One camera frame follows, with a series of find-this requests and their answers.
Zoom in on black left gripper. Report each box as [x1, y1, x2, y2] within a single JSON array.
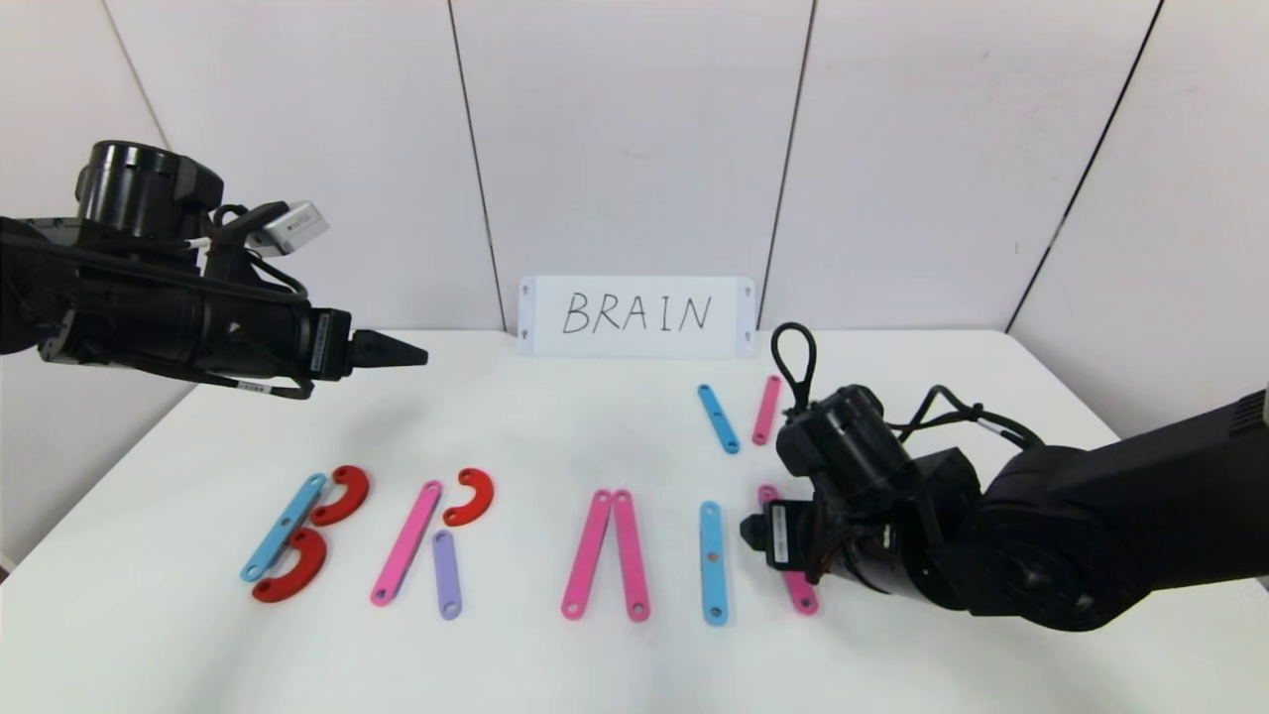
[[197, 274, 429, 392]]

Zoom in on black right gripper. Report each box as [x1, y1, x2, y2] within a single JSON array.
[[740, 499, 887, 594]]

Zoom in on long pink bar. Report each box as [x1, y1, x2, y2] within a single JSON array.
[[612, 490, 651, 623], [757, 483, 820, 617], [370, 480, 444, 607], [561, 489, 614, 621]]

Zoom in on short pink bar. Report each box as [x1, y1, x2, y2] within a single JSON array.
[[750, 375, 784, 446]]

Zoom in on short blue bar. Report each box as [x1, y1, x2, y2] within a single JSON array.
[[696, 384, 741, 455]]

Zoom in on small red curved piece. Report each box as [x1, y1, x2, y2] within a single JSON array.
[[442, 468, 495, 528]]

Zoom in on short purple bar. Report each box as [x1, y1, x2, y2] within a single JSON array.
[[432, 529, 463, 621]]

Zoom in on white BRAIN sign card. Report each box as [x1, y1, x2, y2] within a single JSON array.
[[518, 277, 756, 359]]

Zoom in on long light blue bar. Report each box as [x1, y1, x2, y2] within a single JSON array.
[[699, 501, 729, 626], [240, 473, 328, 583]]

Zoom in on medium red curved piece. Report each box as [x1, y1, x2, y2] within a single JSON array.
[[310, 465, 371, 527]]

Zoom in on large red curved piece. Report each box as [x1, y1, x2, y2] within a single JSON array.
[[251, 527, 328, 604]]

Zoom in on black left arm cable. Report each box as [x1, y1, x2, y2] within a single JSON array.
[[193, 369, 316, 402]]

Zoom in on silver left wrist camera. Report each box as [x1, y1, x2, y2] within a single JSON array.
[[246, 201, 331, 258]]

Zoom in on black looped right cable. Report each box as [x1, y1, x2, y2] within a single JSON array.
[[770, 322, 820, 417]]

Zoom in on thin black curved cable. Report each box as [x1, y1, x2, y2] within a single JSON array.
[[890, 385, 1044, 449]]

